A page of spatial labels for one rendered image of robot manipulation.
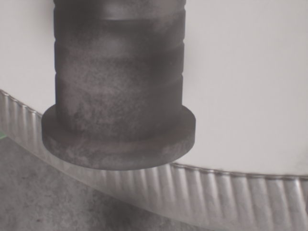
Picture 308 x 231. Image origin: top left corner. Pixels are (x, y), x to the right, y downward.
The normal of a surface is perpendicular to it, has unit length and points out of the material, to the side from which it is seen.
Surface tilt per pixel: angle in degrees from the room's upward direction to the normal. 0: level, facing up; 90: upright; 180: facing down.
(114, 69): 54
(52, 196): 0
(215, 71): 90
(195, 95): 90
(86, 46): 70
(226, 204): 90
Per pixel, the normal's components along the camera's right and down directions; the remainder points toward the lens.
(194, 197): -0.68, 0.34
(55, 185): 0.66, -0.15
